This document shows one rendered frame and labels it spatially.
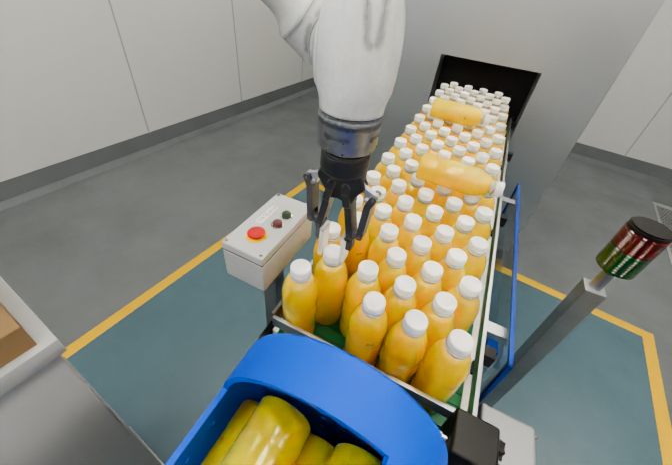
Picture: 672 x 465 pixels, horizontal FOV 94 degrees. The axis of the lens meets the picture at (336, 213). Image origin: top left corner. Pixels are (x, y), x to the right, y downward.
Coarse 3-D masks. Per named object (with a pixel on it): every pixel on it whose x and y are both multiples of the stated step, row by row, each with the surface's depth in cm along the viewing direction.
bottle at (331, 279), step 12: (324, 264) 63; (336, 264) 62; (324, 276) 62; (336, 276) 62; (324, 288) 64; (336, 288) 64; (324, 300) 66; (336, 300) 67; (324, 312) 69; (336, 312) 70; (324, 324) 72
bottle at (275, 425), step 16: (272, 400) 38; (256, 416) 36; (272, 416) 36; (288, 416) 36; (304, 416) 37; (240, 432) 36; (256, 432) 35; (272, 432) 35; (288, 432) 35; (304, 432) 37; (240, 448) 34; (256, 448) 33; (272, 448) 34; (288, 448) 35; (224, 464) 33; (240, 464) 32; (256, 464) 32; (272, 464) 33; (288, 464) 34
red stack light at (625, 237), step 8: (624, 224) 55; (624, 232) 54; (632, 232) 53; (616, 240) 56; (624, 240) 54; (632, 240) 53; (640, 240) 52; (648, 240) 51; (624, 248) 54; (632, 248) 53; (640, 248) 52; (648, 248) 52; (656, 248) 51; (664, 248) 52; (632, 256) 54; (640, 256) 53; (648, 256) 53; (656, 256) 53
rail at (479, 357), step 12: (504, 156) 135; (504, 168) 124; (504, 180) 116; (492, 240) 92; (492, 252) 86; (492, 264) 82; (492, 276) 79; (480, 324) 70; (480, 336) 67; (480, 348) 63; (480, 360) 61; (480, 372) 59; (480, 384) 58; (468, 408) 57
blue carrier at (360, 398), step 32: (256, 352) 38; (288, 352) 35; (320, 352) 34; (224, 384) 40; (256, 384) 48; (288, 384) 31; (320, 384) 31; (352, 384) 31; (384, 384) 32; (224, 416) 42; (320, 416) 46; (352, 416) 29; (384, 416) 30; (416, 416) 32; (192, 448) 38; (384, 448) 29; (416, 448) 30
